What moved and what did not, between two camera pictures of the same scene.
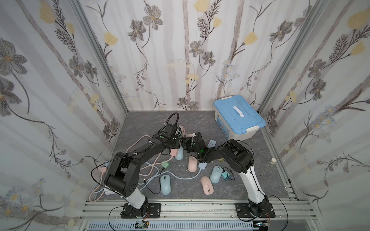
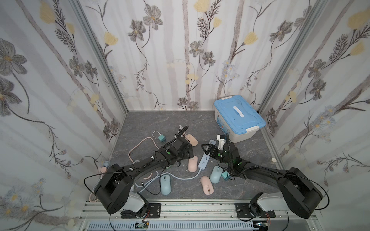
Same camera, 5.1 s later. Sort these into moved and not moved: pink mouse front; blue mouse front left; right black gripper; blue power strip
Moved: right black gripper
Not moved: blue power strip; blue mouse front left; pink mouse front
